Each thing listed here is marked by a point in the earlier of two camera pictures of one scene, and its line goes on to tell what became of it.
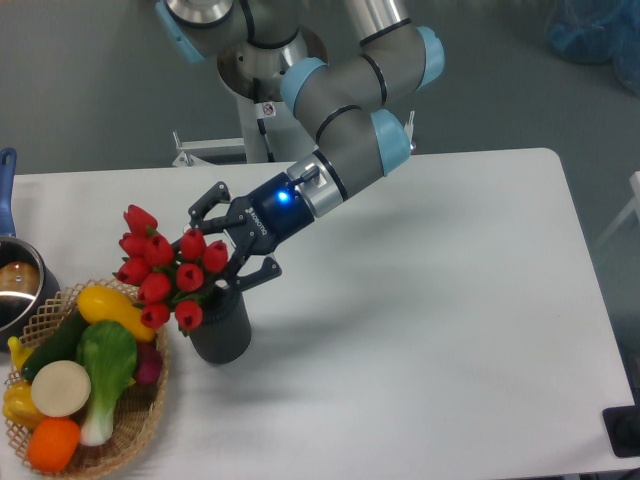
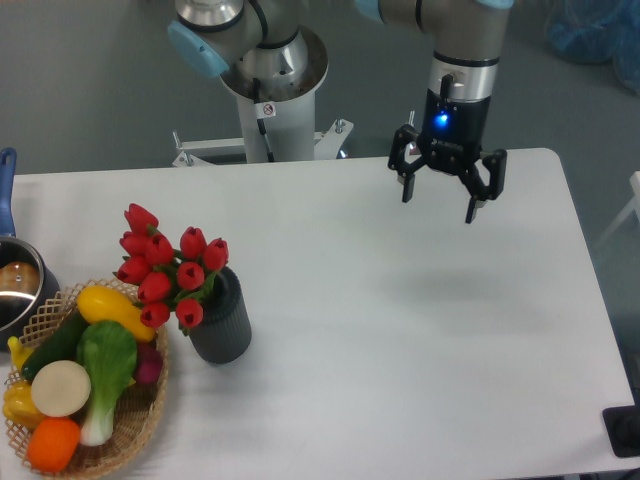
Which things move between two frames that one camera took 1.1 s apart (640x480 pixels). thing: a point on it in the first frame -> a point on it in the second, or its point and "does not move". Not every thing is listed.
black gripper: (275, 213) -> (451, 135)
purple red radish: (149, 362) does not move
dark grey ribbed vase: (224, 333) does not move
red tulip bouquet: (170, 278) does not move
